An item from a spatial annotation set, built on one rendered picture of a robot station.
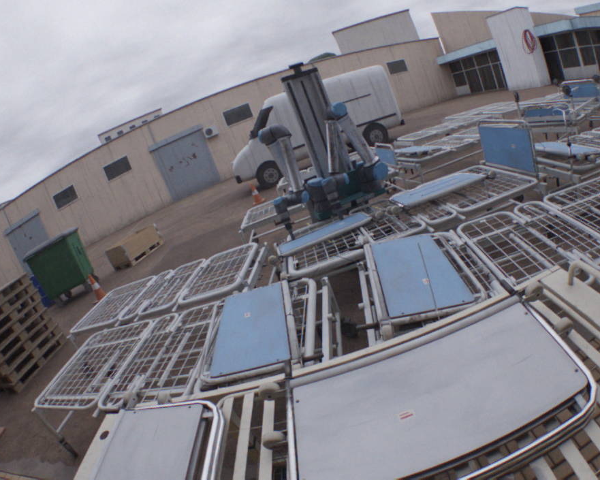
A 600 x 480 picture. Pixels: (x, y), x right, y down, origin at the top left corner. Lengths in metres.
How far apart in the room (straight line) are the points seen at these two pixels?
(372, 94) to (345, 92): 0.86
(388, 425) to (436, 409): 0.11
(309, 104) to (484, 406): 2.66
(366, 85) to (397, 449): 9.77
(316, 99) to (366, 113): 7.00
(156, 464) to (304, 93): 2.78
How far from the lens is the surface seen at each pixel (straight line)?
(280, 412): 1.85
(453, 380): 0.83
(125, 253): 7.48
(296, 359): 1.24
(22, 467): 3.21
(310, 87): 2.98
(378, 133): 9.98
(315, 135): 2.93
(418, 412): 0.78
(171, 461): 1.00
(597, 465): 1.50
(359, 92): 9.96
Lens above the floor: 1.30
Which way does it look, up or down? 18 degrees down
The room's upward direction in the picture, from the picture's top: 21 degrees counter-clockwise
